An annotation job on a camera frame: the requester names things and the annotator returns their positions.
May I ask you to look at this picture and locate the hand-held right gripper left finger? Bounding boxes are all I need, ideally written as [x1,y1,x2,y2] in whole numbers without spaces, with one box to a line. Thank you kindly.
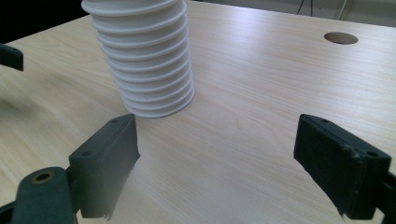
[68,113,141,220]

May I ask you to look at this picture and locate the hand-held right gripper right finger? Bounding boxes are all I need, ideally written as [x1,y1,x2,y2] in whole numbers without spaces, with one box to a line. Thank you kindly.
[292,113,392,220]

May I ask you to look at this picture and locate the black hanging cable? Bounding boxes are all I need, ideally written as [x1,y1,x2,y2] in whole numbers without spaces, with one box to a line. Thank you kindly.
[296,0,314,17]

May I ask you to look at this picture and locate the black curtain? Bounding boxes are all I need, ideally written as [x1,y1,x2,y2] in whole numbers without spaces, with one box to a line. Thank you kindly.
[0,0,90,45]

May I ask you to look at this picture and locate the stack of white paper cups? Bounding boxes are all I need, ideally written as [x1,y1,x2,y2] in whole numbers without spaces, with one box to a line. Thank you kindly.
[80,0,196,119]

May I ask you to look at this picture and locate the round table cable hole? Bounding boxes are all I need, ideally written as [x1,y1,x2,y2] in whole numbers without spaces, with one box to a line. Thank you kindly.
[323,31,360,46]

